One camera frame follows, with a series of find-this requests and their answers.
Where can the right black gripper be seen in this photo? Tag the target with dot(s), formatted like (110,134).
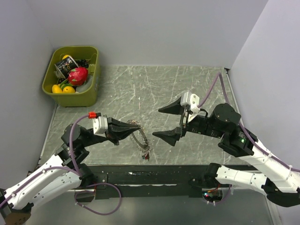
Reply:
(169,136)

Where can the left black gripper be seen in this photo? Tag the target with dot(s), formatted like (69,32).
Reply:
(114,136)

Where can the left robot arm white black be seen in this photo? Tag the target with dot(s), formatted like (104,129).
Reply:
(64,170)

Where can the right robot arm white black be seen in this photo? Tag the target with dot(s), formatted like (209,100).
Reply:
(278,182)

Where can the olive green plastic bin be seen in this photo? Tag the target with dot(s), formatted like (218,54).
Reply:
(86,94)

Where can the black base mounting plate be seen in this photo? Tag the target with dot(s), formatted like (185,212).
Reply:
(152,180)

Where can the yellow mango toy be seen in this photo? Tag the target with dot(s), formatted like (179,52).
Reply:
(68,90)

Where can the red dragon fruit toy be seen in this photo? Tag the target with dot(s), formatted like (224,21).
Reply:
(78,76)

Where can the yellow lemon toy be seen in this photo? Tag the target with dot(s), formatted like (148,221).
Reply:
(56,89)

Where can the black printed paper cup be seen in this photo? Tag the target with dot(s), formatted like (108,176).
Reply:
(64,67)

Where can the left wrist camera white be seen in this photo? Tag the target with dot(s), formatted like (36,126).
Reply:
(100,122)

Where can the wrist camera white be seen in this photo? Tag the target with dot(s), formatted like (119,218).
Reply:
(190,102)
(100,122)

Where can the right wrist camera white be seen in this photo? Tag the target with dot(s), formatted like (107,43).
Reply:
(190,102)

